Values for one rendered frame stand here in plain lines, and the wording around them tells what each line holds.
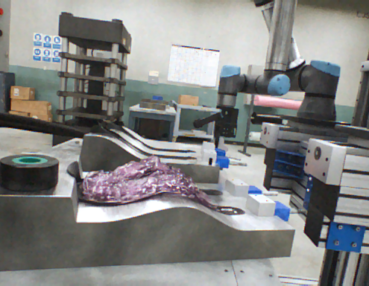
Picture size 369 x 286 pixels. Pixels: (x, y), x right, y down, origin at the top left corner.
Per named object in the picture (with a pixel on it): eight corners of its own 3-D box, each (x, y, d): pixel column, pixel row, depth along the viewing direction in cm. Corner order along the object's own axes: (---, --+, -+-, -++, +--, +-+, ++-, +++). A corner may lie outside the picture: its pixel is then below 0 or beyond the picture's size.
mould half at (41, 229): (229, 203, 79) (235, 163, 78) (290, 257, 55) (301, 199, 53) (19, 201, 65) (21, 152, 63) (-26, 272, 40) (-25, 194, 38)
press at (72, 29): (124, 141, 625) (134, 38, 593) (111, 156, 473) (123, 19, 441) (78, 135, 618) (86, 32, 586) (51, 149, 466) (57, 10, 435)
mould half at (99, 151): (209, 173, 108) (214, 137, 106) (215, 198, 82) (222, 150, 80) (71, 157, 108) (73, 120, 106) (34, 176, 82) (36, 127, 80)
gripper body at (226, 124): (235, 139, 115) (240, 108, 113) (212, 137, 115) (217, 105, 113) (232, 137, 122) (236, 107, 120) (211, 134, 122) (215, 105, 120)
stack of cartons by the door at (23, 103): (52, 125, 712) (54, 90, 699) (47, 126, 679) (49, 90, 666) (16, 121, 706) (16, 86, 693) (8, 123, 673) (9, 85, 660)
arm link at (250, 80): (270, 97, 117) (249, 93, 112) (251, 94, 127) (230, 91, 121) (273, 76, 116) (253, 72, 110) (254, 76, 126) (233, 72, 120)
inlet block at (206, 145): (237, 164, 101) (241, 149, 100) (239, 168, 97) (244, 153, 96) (199, 156, 101) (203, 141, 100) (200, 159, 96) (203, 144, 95)
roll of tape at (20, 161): (-16, 184, 42) (-15, 160, 42) (26, 172, 50) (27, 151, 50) (32, 195, 41) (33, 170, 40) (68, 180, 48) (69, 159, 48)
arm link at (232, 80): (247, 67, 113) (229, 64, 109) (242, 97, 115) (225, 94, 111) (234, 68, 120) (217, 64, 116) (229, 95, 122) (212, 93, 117)
